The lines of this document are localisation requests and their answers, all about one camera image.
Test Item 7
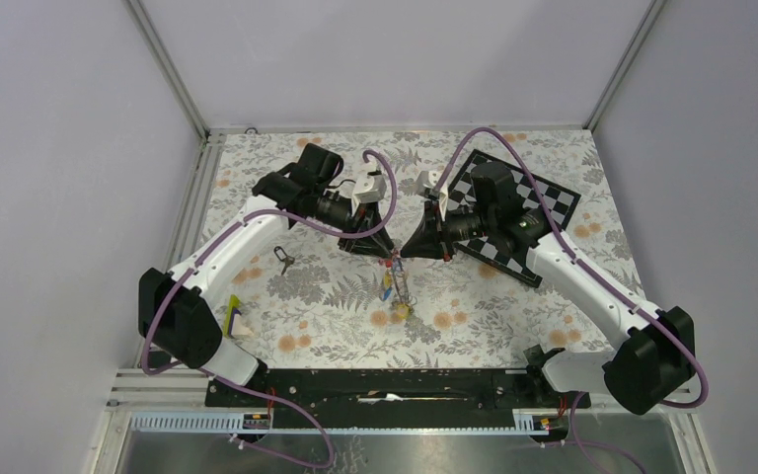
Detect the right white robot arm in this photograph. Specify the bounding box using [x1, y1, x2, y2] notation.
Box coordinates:
[401, 162, 697, 415]

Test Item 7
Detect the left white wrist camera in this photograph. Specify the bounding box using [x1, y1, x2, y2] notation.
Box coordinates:
[350, 171, 387, 213]

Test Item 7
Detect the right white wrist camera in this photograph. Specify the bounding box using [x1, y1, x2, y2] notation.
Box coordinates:
[416, 170, 449, 219]

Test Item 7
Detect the yellow white wedge block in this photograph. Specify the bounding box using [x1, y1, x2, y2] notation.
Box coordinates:
[222, 294, 254, 340]

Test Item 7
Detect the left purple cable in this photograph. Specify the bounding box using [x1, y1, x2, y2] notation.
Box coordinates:
[140, 148, 400, 470]

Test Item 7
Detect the purple cable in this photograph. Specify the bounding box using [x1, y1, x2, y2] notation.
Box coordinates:
[430, 126, 712, 474]
[140, 148, 400, 470]

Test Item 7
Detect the black white chessboard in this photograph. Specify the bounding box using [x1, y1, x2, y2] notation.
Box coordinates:
[448, 149, 581, 288]

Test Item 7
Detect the small key with carabiner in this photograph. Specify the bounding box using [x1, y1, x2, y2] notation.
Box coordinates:
[273, 246, 295, 276]

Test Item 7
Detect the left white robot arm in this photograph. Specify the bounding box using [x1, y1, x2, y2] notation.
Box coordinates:
[137, 143, 398, 406]

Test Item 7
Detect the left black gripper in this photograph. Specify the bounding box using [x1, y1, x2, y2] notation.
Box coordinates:
[313, 187, 394, 259]

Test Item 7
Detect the yellow key tag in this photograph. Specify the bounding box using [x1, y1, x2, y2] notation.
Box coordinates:
[394, 303, 412, 320]

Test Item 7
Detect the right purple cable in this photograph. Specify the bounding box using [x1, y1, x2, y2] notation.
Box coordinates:
[430, 126, 712, 474]

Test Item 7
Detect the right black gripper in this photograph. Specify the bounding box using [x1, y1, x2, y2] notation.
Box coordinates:
[401, 198, 496, 263]

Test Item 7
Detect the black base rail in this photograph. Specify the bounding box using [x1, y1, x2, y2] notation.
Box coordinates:
[204, 367, 590, 431]

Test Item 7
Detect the floral tablecloth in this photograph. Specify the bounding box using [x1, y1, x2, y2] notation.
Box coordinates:
[201, 130, 643, 368]

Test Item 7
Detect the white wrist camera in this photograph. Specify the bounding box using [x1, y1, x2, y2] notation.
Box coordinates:
[350, 171, 387, 213]
[416, 170, 449, 219]

